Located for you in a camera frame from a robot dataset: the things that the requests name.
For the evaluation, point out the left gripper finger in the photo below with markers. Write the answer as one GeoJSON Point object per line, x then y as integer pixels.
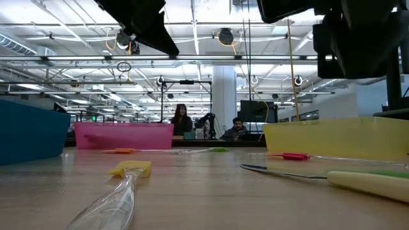
{"type": "Point", "coordinates": [159, 38]}

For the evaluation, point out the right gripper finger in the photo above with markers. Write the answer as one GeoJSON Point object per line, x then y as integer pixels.
{"type": "Point", "coordinates": [281, 9]}

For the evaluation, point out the yellow plastic bin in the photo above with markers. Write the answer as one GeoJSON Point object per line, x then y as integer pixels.
{"type": "Point", "coordinates": [319, 137]}

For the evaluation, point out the pink plastic bin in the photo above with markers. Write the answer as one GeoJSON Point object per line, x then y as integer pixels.
{"type": "Point", "coordinates": [128, 135]}

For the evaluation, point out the blue plastic bin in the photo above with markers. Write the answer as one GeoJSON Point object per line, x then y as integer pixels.
{"type": "Point", "coordinates": [32, 134]}

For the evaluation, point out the background black robot arm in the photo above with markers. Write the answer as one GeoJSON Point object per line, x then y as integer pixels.
{"type": "Point", "coordinates": [209, 121]}

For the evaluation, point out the ceiling light strip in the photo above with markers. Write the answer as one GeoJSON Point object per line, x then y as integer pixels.
{"type": "Point", "coordinates": [204, 57]}

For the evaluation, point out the white building column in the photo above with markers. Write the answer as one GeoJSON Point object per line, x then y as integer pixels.
{"type": "Point", "coordinates": [223, 96]}

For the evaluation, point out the person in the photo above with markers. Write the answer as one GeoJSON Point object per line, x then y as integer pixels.
{"type": "Point", "coordinates": [236, 132]}
{"type": "Point", "coordinates": [182, 124]}

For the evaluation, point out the teal box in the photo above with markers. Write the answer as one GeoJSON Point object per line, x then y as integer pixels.
{"type": "Point", "coordinates": [189, 135]}

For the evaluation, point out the black background monitor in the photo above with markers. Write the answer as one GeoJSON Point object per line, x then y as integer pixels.
{"type": "Point", "coordinates": [255, 111]}

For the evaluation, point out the background black rig frame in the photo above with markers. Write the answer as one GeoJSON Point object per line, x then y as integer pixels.
{"type": "Point", "coordinates": [187, 82]}

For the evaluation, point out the ceiling air duct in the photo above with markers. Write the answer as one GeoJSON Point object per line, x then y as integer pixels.
{"type": "Point", "coordinates": [16, 44]}

